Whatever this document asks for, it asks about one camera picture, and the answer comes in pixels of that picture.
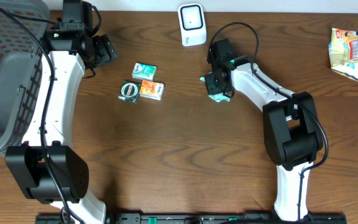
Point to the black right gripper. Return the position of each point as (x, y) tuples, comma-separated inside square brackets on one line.
[(211, 89)]

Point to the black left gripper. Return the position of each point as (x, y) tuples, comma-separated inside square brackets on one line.
[(107, 48)]

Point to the mint green wipes pack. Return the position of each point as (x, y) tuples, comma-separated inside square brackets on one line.
[(219, 97)]

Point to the orange Kleenex tissue pack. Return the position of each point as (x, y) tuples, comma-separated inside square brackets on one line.
[(152, 90)]

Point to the teal Kleenex tissue pack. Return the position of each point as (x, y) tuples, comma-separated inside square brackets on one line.
[(144, 72)]

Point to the dark green round-logo packet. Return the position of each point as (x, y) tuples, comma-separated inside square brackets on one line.
[(130, 92)]

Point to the cream snack bag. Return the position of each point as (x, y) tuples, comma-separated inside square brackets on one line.
[(343, 53)]

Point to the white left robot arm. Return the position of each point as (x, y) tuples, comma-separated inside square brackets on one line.
[(44, 164)]

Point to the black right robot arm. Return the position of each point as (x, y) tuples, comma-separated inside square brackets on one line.
[(292, 136)]

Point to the white barcode scanner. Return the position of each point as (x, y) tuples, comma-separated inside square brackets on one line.
[(192, 24)]

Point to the dark grey plastic basket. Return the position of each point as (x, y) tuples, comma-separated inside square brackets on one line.
[(20, 68)]

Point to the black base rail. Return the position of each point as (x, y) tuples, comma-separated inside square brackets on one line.
[(248, 217)]

